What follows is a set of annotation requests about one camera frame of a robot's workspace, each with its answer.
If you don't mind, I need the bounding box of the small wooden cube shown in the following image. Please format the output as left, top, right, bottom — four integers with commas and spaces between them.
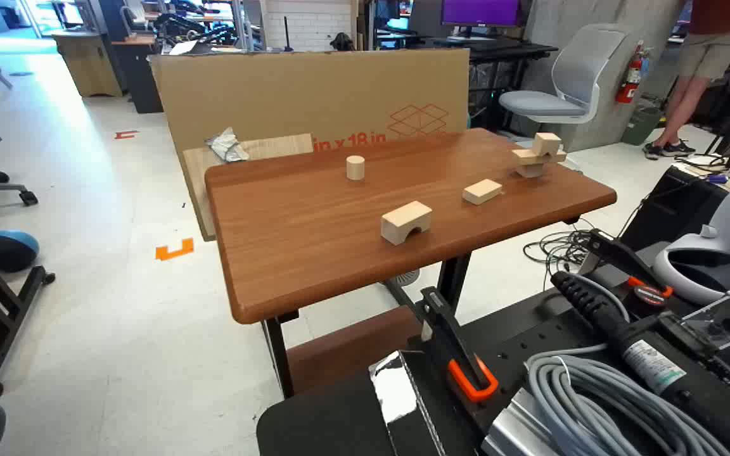
533, 130, 566, 159

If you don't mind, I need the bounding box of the wooden arch block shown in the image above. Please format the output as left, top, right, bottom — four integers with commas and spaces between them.
377, 197, 436, 249

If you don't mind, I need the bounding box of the small rectangular wooden block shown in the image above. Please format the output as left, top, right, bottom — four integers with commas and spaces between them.
461, 178, 505, 209

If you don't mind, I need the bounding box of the brown wooden board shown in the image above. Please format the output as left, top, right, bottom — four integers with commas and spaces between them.
283, 302, 427, 399

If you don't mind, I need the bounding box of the black orange clamp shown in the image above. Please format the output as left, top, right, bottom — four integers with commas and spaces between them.
418, 287, 503, 405

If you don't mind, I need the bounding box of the large cardboard box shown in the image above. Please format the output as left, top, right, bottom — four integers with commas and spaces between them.
149, 48, 471, 240

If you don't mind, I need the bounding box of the brown wooden table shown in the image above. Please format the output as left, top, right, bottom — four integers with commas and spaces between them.
261, 213, 583, 401

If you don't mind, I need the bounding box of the crumpled white paper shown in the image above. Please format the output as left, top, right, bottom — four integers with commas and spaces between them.
205, 126, 252, 164

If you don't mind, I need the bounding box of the black platform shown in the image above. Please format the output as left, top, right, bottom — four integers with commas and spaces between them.
257, 287, 730, 456

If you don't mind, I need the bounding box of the monitor with purple screen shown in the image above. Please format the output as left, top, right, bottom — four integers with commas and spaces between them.
438, 0, 524, 30

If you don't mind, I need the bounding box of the aluminium extrusion piece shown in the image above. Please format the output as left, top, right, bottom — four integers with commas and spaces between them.
479, 390, 570, 456

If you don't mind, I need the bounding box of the black red hand tool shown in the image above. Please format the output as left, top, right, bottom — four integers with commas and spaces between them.
583, 230, 676, 308

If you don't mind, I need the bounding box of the white grey office chair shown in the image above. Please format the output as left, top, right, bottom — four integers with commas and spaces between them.
496, 20, 629, 130

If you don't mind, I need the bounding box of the black cabinet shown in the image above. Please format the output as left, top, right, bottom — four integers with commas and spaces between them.
110, 33, 166, 114

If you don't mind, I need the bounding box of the black equipment case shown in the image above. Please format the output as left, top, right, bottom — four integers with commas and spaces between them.
615, 164, 730, 257

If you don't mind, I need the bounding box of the red fire extinguisher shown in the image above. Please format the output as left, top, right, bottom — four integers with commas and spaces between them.
614, 42, 648, 106

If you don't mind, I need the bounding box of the light wooden cabinet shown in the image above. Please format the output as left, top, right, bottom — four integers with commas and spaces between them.
49, 30, 121, 99

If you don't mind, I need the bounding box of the white VR controller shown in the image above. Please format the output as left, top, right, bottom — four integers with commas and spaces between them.
651, 185, 730, 308

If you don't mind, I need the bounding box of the blue ball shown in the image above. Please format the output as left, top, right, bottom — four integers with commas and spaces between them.
0, 229, 40, 273

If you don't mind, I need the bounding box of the clear plastic box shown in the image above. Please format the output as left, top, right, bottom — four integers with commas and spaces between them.
679, 289, 730, 352

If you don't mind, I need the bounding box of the black metal floor stand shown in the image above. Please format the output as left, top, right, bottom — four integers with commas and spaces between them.
0, 225, 58, 401

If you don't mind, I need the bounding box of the person in khaki shorts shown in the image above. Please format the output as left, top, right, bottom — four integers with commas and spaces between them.
642, 0, 730, 163

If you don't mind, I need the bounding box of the shiny metal bracket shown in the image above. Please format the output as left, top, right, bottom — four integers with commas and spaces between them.
367, 349, 448, 456

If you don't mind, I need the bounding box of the white wire bundle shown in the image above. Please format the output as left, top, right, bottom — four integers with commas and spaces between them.
522, 225, 596, 273

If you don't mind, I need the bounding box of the black ribbed cable connector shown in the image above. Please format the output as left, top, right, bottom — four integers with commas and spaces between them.
551, 270, 689, 396

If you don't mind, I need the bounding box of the grey coiled cable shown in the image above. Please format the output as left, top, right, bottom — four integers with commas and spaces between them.
522, 349, 730, 456

